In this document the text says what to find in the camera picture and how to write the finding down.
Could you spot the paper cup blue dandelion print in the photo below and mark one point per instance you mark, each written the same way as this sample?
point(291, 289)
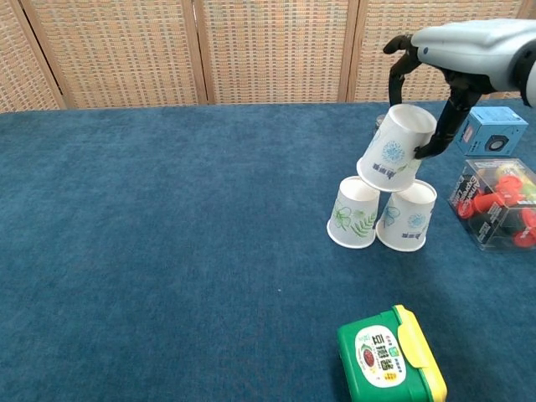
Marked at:
point(395, 151)

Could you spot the clear box with red parts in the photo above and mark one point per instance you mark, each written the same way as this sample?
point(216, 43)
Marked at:
point(494, 201)

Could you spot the dark blue table mat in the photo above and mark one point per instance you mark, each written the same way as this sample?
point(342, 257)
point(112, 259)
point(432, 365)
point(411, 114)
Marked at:
point(167, 251)

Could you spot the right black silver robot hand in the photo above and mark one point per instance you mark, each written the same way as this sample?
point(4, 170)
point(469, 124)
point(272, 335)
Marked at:
point(469, 46)

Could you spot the green yellow packet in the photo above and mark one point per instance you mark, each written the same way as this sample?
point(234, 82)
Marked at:
point(385, 360)

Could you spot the paper cup green leaf print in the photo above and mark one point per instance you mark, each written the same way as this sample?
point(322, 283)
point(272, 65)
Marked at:
point(354, 213)

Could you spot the light blue speaker box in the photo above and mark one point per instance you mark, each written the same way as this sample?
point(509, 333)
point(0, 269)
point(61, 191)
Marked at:
point(494, 125)

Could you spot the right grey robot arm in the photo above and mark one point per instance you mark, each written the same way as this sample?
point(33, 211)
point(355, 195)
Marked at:
point(530, 79)

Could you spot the small clear glass jar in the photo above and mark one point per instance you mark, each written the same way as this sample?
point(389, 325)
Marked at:
point(379, 120)

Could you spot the paper cup blue flower outline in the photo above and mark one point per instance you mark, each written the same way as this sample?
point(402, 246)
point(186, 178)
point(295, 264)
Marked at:
point(408, 222)

